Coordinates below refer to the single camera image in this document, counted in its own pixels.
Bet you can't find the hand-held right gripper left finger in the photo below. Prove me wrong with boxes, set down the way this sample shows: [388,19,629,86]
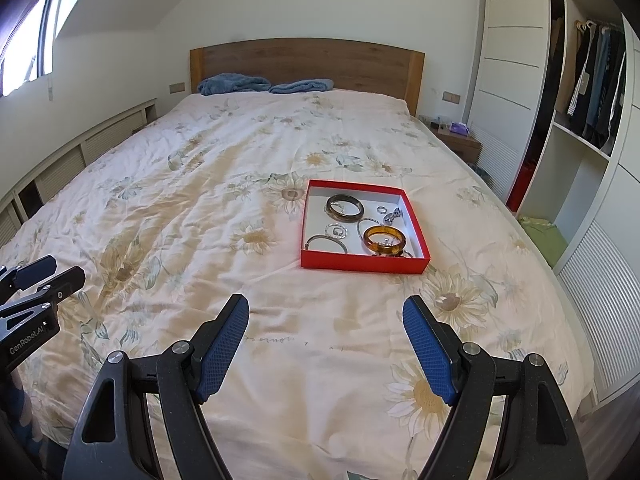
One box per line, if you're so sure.
[62,294,250,480]

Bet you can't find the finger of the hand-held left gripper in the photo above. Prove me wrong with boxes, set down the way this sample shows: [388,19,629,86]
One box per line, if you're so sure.
[0,266,86,319]
[0,255,58,292]

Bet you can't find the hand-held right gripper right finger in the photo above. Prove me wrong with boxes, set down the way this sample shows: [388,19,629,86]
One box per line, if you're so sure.
[402,296,588,480]

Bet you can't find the red box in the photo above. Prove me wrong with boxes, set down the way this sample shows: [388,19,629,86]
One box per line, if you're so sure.
[300,179,432,274]

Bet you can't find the amber bangle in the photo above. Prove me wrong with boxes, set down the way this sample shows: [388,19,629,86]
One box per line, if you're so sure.
[362,226,405,256]

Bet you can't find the dark green bangle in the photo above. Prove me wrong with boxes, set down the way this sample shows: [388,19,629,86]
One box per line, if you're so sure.
[325,194,366,222]

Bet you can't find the thin silver bangle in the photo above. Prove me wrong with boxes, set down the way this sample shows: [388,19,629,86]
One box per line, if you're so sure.
[306,233,347,255]

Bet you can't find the green cloth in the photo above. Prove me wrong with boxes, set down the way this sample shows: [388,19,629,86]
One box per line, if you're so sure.
[517,215,568,268]

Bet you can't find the wooden nightstand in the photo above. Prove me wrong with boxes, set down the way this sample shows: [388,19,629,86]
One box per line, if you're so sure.
[417,115,483,163]

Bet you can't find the window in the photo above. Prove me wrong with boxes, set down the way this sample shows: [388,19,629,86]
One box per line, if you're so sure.
[0,0,68,97]

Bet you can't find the blue towel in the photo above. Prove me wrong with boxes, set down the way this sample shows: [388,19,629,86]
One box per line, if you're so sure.
[196,74,272,96]
[269,78,335,95]

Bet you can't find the white wardrobe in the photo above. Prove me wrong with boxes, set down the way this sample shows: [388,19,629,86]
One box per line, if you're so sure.
[470,0,640,406]

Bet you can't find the wooden headboard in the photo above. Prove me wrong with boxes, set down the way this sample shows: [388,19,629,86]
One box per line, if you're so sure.
[189,38,427,117]

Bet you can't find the row of hanging clothes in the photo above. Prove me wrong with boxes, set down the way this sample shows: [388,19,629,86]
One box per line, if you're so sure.
[552,17,628,156]

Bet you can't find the silver chain necklace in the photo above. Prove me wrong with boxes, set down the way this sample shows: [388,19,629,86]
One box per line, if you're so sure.
[357,217,387,242]

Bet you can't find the white slatted wall cabinet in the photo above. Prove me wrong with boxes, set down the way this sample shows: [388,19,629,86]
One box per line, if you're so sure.
[0,99,158,248]

